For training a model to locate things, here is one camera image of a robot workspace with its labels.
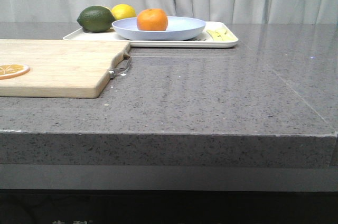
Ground light blue plate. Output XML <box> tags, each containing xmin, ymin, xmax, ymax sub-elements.
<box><xmin>112</xmin><ymin>16</ymin><xmax>206</xmax><ymax>41</ymax></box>

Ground orange fruit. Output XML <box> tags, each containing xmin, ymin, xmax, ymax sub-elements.
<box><xmin>137</xmin><ymin>8</ymin><xmax>168</xmax><ymax>31</ymax></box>

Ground cream white tray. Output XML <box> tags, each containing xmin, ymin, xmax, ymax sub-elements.
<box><xmin>63</xmin><ymin>21</ymin><xmax>239</xmax><ymax>48</ymax></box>

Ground yellow lemon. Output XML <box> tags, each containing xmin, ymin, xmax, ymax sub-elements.
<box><xmin>111</xmin><ymin>4</ymin><xmax>136</xmax><ymax>20</ymax></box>

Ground green lime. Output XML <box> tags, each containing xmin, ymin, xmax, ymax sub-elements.
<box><xmin>77</xmin><ymin>5</ymin><xmax>116</xmax><ymax>32</ymax></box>

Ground wooden cutting board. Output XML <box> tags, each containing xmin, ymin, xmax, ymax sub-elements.
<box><xmin>1</xmin><ymin>39</ymin><xmax>130</xmax><ymax>98</ymax></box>

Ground orange slice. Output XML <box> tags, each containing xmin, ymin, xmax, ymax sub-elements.
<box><xmin>1</xmin><ymin>64</ymin><xmax>30</xmax><ymax>80</ymax></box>

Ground metal cutting board handle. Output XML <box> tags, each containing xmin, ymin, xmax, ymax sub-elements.
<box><xmin>108</xmin><ymin>52</ymin><xmax>132</xmax><ymax>79</ymax></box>

